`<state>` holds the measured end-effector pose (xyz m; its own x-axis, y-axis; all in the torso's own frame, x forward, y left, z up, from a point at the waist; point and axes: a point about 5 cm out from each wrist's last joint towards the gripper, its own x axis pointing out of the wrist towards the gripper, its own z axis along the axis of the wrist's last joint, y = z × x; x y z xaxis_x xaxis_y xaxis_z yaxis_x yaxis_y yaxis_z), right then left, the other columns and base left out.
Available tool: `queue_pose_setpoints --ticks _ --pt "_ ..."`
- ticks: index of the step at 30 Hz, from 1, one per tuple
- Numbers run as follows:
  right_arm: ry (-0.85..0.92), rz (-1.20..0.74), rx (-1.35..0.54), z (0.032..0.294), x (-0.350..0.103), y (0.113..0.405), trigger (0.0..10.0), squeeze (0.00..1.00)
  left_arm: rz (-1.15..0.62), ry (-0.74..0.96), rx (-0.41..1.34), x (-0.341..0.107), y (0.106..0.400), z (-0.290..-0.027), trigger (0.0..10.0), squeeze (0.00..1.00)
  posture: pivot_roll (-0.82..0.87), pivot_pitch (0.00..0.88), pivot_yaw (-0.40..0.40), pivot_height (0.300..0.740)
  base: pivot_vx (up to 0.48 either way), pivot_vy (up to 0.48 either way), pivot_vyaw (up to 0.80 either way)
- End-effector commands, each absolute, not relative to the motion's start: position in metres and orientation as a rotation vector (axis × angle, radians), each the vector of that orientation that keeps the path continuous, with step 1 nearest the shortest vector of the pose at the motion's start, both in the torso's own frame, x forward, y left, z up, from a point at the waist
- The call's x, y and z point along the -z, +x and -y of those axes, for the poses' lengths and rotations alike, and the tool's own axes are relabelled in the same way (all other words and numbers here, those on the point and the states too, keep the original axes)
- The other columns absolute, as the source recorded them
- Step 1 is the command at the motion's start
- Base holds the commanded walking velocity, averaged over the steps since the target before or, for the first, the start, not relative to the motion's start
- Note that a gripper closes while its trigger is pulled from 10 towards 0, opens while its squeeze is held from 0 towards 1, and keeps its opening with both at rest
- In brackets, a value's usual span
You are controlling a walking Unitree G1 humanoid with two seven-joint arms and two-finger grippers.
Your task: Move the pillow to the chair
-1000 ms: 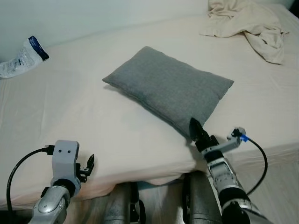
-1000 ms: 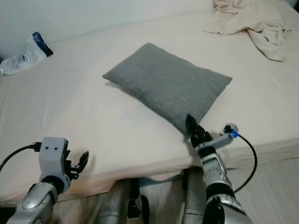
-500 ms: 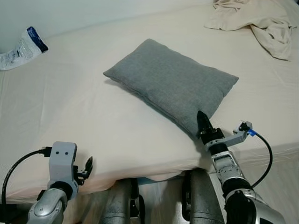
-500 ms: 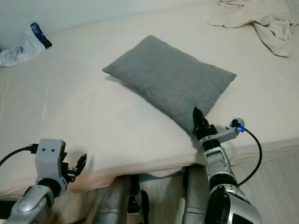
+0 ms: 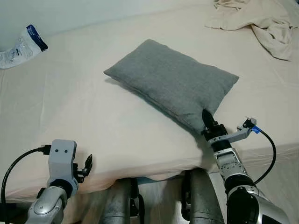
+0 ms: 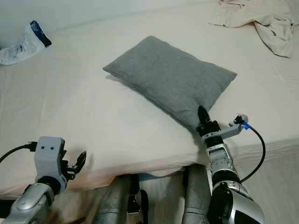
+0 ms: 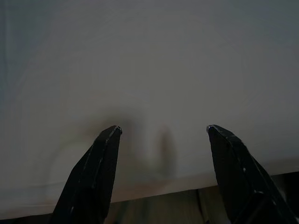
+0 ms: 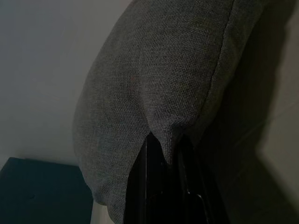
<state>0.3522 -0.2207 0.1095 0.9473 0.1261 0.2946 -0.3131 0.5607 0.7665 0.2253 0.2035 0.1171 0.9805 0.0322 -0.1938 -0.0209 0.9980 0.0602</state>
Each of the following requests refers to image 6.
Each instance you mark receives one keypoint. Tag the bed with beige sheet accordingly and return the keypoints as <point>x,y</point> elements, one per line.
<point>98,116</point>

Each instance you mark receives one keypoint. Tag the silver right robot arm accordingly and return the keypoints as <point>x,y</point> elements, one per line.
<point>233,200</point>

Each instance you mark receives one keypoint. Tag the white blue plastic packet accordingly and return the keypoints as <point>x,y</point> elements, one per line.
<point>23,46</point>

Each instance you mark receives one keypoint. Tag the beige crumpled blanket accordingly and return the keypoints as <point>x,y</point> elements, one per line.
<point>271,23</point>

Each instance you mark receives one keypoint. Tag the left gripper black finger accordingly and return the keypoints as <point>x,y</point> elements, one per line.
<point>81,160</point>

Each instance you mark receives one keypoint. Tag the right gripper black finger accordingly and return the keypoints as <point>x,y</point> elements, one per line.
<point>203,115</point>

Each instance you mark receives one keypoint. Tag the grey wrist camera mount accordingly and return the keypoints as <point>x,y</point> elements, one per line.
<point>50,156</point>
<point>229,133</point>

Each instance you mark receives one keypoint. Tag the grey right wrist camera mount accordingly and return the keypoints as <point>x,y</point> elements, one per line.
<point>229,133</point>

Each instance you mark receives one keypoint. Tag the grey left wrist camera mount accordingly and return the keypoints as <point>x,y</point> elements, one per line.
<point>50,156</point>

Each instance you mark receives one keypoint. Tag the grey fabric pillow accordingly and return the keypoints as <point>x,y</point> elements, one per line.
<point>168,74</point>

